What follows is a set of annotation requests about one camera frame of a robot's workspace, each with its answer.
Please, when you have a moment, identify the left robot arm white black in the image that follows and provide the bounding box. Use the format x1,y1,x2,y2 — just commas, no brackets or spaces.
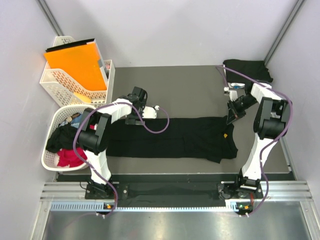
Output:
76,87,148,200

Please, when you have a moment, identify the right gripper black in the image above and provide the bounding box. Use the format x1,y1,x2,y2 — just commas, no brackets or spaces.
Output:
227,95,259,125

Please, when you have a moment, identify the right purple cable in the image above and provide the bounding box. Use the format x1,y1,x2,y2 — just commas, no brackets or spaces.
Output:
215,64,294,218

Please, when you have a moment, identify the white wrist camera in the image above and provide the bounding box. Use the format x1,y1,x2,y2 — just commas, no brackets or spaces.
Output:
223,87,238,102
142,105,160,119

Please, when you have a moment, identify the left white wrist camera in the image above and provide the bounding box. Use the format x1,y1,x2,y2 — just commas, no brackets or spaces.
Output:
142,105,160,119

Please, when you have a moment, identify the blue garment in basket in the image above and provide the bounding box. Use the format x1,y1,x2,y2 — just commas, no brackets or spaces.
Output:
59,113,82,129

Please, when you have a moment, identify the orange folder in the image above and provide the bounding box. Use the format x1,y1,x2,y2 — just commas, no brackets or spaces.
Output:
43,40,108,91

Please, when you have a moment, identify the folded black t shirt stack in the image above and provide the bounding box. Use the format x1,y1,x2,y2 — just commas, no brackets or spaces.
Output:
222,59,274,88

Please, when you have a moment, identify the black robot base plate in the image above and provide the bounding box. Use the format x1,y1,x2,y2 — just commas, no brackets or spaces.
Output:
95,174,263,209

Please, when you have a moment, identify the red garment in basket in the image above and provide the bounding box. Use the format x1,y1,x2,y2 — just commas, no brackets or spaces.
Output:
57,148,84,168

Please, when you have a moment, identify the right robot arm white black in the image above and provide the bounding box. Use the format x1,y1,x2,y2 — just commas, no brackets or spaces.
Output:
219,83,290,199

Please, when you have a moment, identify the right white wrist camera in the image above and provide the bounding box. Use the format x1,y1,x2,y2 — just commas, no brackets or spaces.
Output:
223,87,238,102

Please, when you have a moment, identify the white oval laundry basket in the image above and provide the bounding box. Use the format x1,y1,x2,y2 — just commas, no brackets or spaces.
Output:
41,104,96,172

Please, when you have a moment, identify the white perforated file organizer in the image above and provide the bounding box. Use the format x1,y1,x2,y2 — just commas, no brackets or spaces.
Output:
39,36,116,107

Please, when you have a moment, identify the black folder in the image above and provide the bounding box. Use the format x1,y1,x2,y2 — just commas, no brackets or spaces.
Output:
45,38,95,53

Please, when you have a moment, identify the aluminium frame rail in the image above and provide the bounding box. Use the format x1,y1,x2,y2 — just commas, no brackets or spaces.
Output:
40,181,313,213

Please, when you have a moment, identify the black garment in basket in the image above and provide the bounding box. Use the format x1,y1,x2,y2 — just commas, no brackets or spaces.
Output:
45,124,78,153

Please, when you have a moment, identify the purple cable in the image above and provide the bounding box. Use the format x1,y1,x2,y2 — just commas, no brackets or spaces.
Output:
215,64,294,218
72,103,170,217

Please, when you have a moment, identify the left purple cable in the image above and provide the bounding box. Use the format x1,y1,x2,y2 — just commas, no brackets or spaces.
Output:
72,103,170,217

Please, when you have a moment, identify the black t shirt flower print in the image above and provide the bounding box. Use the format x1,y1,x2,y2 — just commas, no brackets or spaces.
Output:
106,116,238,163

